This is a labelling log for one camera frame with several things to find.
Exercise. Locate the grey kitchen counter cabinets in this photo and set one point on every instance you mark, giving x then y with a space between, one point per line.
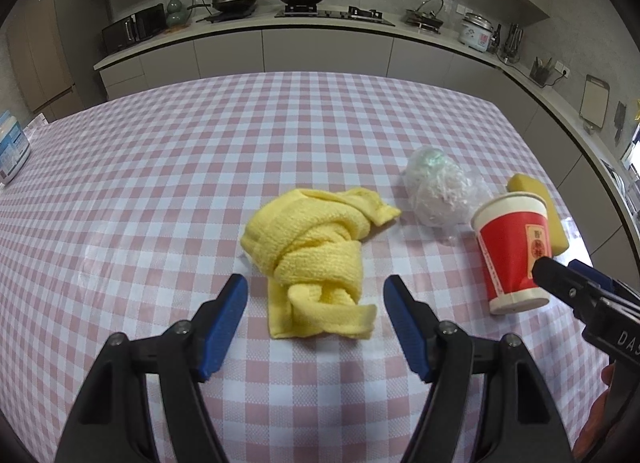
325 50

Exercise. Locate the metal kettle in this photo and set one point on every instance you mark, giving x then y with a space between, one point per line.
425 15

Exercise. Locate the black gas stove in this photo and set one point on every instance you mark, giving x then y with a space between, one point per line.
335 17

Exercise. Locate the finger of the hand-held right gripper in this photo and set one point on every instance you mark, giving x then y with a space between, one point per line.
607 282
562 280

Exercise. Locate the grey cutting board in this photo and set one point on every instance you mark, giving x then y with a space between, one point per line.
595 103

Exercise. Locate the black microwave oven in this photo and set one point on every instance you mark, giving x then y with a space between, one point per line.
132 30

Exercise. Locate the person's right hand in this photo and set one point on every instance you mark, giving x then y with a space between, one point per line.
597 418

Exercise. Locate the yellow rubber glove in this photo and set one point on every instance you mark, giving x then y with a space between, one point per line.
636 110

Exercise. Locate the black chopstick holder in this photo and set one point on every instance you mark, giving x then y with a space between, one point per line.
542 75

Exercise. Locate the yellow knitted towel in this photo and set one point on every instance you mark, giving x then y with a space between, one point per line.
310 253

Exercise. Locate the dark glass bottle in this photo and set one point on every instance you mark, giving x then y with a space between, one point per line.
497 40

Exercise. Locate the clear bag of white shreds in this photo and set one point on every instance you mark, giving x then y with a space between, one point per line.
440 193

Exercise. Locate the red paper cup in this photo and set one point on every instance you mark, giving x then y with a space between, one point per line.
505 253

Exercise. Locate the pink checkered tablecloth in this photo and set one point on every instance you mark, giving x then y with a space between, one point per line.
150 168

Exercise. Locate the yellow sponge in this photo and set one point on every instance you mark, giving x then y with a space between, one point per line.
550 223

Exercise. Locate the black induction cooker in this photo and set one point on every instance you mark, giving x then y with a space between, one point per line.
225 17

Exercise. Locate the steel utensil holder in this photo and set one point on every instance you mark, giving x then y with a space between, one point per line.
512 45

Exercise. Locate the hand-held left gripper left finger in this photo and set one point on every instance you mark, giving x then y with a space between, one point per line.
225 323

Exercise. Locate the white wall outlet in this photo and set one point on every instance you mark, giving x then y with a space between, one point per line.
562 69

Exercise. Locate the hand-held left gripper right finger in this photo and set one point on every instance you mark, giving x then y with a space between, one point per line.
407 328

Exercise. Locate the green ceramic vase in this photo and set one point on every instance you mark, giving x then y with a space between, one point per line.
176 13

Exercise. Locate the blue and white box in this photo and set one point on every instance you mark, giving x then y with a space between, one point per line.
12 148

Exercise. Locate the white rice cooker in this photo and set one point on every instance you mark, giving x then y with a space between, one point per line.
475 33

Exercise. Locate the dish drainer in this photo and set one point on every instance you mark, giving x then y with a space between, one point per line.
622 188

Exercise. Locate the black cleaver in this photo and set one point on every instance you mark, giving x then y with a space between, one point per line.
620 120

